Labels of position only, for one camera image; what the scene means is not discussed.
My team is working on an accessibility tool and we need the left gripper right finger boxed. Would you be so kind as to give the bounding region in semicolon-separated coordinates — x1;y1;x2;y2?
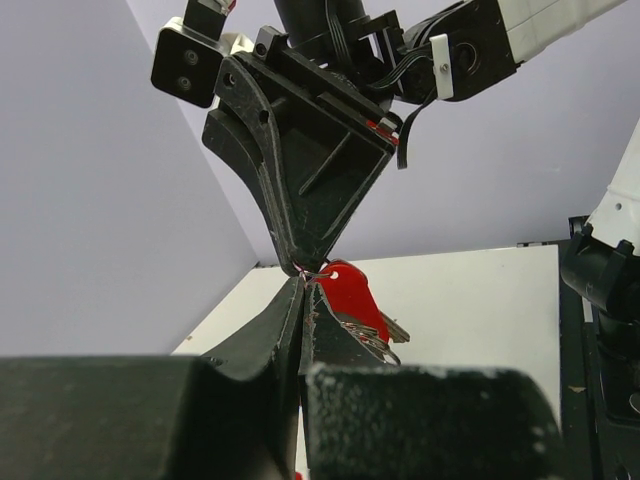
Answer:
299;285;570;479

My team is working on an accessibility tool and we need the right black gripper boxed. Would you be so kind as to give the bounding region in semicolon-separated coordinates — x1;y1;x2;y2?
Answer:
202;27;401;275

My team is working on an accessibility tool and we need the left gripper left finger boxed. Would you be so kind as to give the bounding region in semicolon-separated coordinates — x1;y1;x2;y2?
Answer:
1;278;305;479

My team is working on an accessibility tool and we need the red handled metal keyring holder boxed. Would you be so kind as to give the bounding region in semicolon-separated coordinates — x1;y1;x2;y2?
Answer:
341;312;411;365

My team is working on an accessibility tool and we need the small silver split ring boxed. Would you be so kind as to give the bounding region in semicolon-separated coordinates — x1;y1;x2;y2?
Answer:
292;259;321;284

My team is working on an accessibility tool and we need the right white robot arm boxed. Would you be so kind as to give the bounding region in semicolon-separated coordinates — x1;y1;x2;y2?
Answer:
202;1;614;276

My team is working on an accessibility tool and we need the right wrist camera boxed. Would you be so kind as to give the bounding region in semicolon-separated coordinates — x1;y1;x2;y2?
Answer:
151;0;236;108

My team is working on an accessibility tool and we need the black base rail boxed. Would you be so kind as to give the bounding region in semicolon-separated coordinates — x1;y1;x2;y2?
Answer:
559;216;639;479

